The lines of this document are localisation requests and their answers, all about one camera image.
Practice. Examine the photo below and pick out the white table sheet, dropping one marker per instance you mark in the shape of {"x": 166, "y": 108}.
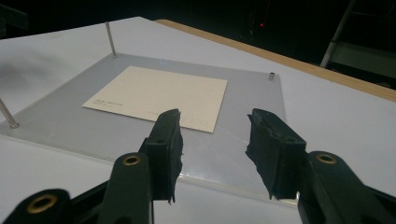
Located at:
{"x": 342, "y": 124}

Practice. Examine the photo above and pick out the white metal stand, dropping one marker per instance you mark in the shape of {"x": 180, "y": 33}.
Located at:
{"x": 348, "y": 46}

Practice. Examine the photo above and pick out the clear acrylic photo frame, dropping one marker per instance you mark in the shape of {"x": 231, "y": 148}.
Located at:
{"x": 77, "y": 127}

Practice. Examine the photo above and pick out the long metal frame pin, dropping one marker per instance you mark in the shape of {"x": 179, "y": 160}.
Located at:
{"x": 110, "y": 40}
{"x": 7, "y": 114}

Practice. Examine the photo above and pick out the short metal frame pin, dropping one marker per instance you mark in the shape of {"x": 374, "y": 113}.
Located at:
{"x": 271, "y": 76}

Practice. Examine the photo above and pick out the painting postcard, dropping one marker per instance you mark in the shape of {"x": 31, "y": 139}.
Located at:
{"x": 155, "y": 93}

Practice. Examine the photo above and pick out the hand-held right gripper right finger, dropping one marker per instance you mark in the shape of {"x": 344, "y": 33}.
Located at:
{"x": 277, "y": 155}

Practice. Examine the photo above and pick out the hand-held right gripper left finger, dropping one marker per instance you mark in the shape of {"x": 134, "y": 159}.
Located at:
{"x": 163, "y": 155}

